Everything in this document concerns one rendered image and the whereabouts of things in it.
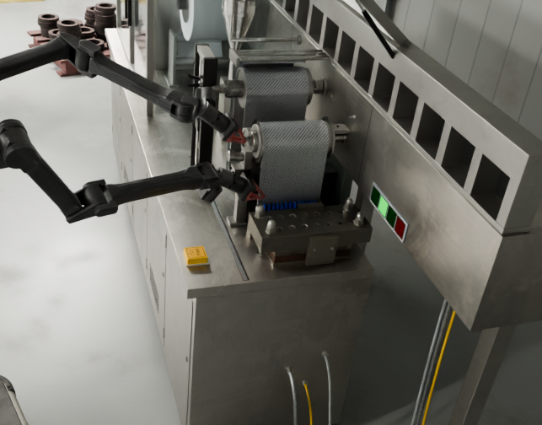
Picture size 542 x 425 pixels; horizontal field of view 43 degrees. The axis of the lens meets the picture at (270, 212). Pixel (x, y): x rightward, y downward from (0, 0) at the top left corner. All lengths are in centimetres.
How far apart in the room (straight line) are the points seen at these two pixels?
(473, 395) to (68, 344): 189
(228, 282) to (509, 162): 101
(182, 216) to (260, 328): 51
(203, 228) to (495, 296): 111
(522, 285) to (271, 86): 114
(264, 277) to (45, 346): 139
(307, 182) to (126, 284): 153
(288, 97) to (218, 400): 114
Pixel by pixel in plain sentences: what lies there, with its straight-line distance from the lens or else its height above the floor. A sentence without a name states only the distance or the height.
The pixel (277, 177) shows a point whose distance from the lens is 237.
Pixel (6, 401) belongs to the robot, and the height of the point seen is 24.
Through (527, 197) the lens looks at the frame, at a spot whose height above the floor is 154.
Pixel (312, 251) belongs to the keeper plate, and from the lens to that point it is 232.
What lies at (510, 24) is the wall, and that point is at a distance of 408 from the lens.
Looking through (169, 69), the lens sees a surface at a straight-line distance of 323.
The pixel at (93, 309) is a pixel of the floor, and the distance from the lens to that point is 353.
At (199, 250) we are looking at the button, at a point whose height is 92.
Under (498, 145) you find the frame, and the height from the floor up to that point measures 162.
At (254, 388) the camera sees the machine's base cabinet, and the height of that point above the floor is 39.
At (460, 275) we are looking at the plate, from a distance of 188.
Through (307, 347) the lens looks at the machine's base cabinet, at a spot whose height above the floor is 56.
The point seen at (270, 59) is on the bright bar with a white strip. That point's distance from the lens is 251.
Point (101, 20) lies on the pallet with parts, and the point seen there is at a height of 33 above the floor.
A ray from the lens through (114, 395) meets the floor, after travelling 312.
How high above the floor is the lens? 231
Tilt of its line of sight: 33 degrees down
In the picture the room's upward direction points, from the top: 7 degrees clockwise
